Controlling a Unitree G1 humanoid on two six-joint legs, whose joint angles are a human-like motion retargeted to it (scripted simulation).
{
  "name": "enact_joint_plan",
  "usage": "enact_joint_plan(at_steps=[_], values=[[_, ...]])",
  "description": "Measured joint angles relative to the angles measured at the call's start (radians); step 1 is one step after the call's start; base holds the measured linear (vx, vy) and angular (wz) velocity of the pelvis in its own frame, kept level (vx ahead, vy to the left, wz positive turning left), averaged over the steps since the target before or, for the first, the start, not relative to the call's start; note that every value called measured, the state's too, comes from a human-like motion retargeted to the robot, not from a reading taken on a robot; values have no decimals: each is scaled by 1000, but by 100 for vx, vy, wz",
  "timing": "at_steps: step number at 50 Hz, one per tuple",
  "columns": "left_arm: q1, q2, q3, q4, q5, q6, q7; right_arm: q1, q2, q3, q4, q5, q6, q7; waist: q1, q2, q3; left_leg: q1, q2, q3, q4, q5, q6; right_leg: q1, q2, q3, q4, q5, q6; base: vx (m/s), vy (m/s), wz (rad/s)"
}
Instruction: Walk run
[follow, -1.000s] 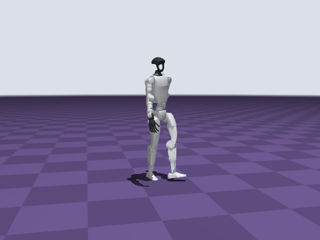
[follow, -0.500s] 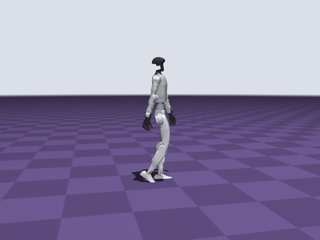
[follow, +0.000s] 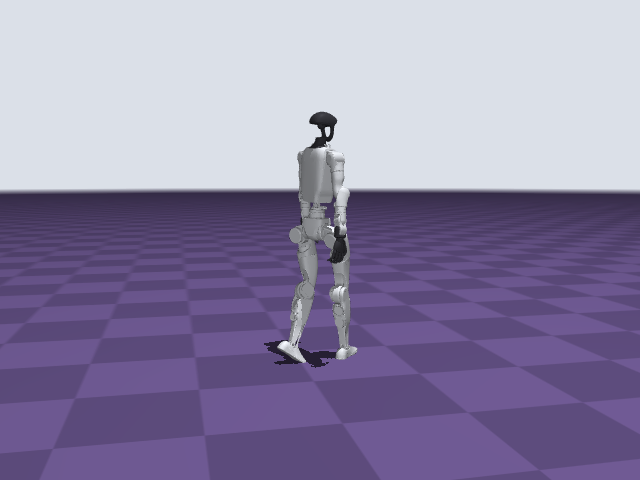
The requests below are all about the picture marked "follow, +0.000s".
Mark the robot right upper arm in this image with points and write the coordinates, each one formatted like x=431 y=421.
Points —
x=336 y=162

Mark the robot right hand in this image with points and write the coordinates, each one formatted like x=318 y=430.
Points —
x=339 y=248

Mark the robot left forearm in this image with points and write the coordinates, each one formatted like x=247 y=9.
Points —
x=304 y=206

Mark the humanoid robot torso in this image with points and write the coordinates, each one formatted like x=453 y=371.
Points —
x=316 y=187

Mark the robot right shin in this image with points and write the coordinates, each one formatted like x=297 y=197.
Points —
x=341 y=313

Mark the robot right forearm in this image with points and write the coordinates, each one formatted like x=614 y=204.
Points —
x=340 y=210

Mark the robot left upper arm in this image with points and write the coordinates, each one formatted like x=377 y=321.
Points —
x=299 y=161

